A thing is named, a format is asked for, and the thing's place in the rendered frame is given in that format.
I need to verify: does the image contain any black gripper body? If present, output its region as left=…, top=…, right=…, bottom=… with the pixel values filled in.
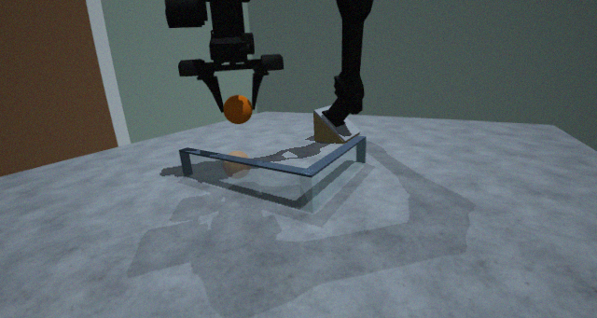
left=178, top=23, right=284, bottom=77

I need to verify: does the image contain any orange-brown ball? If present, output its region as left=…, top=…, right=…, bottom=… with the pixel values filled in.
left=223, top=95, right=253, bottom=124

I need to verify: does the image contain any clear low l-shaped wall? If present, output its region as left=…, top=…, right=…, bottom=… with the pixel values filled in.
left=181, top=139, right=366, bottom=214

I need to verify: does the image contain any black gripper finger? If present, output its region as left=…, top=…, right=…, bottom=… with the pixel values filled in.
left=252, top=73, right=269, bottom=110
left=197, top=76, right=224, bottom=112

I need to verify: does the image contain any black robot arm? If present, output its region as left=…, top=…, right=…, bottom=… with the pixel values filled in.
left=164, top=0, right=374, bottom=127

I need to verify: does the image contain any dark grey wall top rail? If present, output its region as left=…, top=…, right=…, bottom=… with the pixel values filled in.
left=179, top=135, right=366, bottom=178

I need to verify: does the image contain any translucent orange ball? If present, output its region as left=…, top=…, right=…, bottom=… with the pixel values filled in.
left=228, top=151, right=249, bottom=159

